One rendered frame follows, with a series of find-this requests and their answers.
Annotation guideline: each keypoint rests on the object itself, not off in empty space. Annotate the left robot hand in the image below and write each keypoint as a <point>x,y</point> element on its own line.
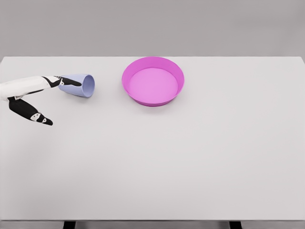
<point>26,86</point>

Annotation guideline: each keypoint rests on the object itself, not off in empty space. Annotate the lavender plastic cup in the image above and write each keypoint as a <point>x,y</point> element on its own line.
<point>76,86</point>

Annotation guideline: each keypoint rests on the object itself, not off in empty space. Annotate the pink round plate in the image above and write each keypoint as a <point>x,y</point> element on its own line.
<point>153,83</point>

